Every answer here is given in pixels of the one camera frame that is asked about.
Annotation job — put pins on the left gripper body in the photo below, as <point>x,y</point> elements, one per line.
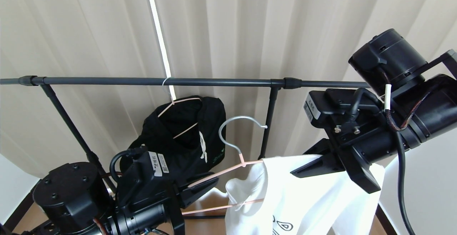
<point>142,220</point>

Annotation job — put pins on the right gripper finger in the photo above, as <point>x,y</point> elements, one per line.
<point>321,167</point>
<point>323,147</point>

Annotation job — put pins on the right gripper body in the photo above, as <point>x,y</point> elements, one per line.
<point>371,145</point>

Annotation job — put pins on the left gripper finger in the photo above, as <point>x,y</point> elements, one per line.
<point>198,196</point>
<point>203,185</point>

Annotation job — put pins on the white garment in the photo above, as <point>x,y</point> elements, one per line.
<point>303,199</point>

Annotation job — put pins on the black shorts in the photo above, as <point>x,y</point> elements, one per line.
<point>178,149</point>

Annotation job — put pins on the pink clothes hanger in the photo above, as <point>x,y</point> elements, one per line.
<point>242,161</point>
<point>185,100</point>

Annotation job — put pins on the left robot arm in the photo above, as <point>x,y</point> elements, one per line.
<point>68,195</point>

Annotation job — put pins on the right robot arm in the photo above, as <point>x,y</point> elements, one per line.
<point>392,56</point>

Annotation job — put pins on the black clothes rack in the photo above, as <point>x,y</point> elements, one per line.
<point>107,81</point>

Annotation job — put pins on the beige curtain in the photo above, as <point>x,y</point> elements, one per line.
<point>285,20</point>

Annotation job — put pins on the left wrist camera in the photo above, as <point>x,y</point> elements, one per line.
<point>150,178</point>

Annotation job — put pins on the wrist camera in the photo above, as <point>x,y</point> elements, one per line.
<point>335,103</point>
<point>150,178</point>

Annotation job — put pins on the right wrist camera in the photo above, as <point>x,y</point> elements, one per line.
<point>335,103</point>

